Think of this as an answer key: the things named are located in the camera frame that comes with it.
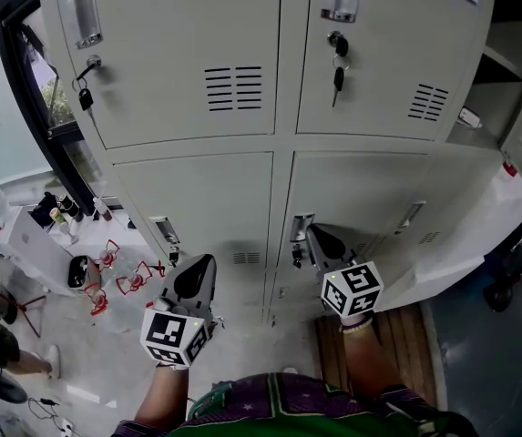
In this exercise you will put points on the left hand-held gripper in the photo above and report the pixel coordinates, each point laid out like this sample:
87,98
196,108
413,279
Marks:
169,335

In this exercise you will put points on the group of clear water jugs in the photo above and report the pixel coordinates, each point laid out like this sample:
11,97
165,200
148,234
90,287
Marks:
135,280

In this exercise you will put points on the person's left forearm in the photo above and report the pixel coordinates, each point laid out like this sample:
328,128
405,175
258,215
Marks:
162,399

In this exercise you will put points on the small white waste bin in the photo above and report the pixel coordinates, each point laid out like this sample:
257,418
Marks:
83,273

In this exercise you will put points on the grey metal locker cabinet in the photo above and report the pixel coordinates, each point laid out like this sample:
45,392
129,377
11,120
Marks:
187,39

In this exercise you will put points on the white cardboard box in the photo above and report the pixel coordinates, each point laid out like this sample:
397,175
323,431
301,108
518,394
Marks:
37,248

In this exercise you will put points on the brown bottle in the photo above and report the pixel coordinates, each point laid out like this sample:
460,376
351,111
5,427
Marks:
105,214

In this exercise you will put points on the person's right forearm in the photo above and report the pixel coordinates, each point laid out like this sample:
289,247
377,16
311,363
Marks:
370,362

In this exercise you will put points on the black window frame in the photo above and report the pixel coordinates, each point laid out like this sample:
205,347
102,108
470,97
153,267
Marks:
26,84

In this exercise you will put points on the white power strip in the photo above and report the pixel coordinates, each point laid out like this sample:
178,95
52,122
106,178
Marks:
67,429

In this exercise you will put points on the wooden pallet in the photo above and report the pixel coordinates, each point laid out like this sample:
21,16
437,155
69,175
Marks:
406,335

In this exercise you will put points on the black-headed door key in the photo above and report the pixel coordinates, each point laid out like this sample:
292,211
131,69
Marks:
297,255
339,80
85,99
174,257

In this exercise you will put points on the person's purple green jersey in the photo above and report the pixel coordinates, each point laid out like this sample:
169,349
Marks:
288,412

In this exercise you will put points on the yellow lid jar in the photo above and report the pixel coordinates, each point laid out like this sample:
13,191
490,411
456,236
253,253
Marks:
58,216

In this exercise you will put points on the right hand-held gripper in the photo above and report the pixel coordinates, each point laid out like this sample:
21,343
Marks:
351,289

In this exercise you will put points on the clear wine glass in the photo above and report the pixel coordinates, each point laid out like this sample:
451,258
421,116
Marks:
69,235

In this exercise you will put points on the black floor fan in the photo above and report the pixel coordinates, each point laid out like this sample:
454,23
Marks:
497,296

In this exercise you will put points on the white wrist cuff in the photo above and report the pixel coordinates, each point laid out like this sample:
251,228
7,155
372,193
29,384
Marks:
174,366

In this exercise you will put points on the white charger red mark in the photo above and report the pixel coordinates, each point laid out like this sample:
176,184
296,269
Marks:
469,117

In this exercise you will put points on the dark bottle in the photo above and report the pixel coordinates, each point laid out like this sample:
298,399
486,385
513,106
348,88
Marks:
71,208

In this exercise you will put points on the person's white right shoe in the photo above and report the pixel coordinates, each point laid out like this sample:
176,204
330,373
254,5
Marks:
290,370

